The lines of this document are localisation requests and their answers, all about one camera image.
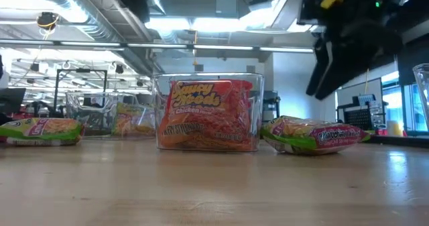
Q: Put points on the black hanging spotlight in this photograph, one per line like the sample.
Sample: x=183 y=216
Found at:
x=119 y=68
x=34 y=67

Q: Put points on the black metal rack frame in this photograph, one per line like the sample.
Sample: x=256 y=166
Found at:
x=80 y=70

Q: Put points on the black desk equipment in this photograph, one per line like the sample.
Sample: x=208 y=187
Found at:
x=360 y=117

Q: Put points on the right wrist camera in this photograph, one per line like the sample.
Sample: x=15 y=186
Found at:
x=308 y=11

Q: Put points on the black aluminium table frame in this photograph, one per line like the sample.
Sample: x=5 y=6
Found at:
x=402 y=141

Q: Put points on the white board panel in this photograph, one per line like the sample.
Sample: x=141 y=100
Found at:
x=348 y=95

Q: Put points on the small red object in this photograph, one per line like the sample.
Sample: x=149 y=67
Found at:
x=380 y=131

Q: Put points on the silver spiral air duct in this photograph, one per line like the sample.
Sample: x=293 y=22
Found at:
x=94 y=28

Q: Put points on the yellow plastic container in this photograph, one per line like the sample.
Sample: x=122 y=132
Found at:
x=395 y=128

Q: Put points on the clear plastic bin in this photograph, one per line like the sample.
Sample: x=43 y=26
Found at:
x=422 y=85
x=258 y=118
x=87 y=125

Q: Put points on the orange Saucy Noods noodle pack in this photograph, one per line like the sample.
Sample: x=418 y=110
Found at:
x=207 y=118

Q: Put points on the green lime chili noodle pack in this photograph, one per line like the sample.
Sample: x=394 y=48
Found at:
x=311 y=137
x=134 y=120
x=40 y=130

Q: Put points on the black monitor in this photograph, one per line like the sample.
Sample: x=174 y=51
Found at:
x=11 y=98

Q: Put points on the long ceiling light bar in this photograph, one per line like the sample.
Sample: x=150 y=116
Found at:
x=157 y=45

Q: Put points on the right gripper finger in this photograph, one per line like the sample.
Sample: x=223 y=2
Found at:
x=355 y=61
x=320 y=65

